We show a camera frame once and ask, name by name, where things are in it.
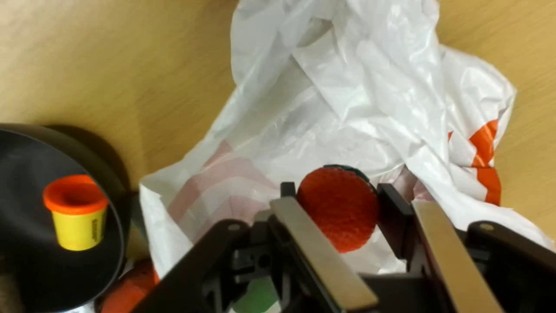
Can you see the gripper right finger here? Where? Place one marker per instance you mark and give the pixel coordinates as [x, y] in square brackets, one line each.
[453, 261]

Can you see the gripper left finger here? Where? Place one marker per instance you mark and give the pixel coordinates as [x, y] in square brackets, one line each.
[324, 261]

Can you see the red plastic fruit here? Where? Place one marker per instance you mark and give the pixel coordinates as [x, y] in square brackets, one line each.
[340, 209]

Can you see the black bowl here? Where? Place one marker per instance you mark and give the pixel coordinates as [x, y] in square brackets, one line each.
[23, 192]

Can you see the white orange plastic bag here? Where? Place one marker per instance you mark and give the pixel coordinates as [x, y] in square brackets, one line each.
[348, 88]

